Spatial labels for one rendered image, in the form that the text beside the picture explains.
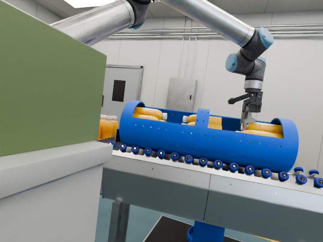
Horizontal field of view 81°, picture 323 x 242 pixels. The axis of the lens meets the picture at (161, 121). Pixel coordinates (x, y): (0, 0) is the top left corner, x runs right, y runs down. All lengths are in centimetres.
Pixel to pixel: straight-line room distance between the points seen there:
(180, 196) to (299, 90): 380
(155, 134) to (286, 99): 371
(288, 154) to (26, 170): 97
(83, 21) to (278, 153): 97
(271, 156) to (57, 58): 92
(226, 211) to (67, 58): 98
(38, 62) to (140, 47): 481
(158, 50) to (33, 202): 470
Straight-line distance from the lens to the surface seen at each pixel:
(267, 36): 100
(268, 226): 119
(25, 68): 37
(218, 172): 103
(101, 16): 84
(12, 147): 37
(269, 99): 442
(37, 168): 34
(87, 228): 52
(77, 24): 78
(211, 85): 442
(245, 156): 101
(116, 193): 122
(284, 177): 109
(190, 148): 100
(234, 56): 104
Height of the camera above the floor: 120
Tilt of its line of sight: 3 degrees down
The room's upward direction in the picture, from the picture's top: 7 degrees clockwise
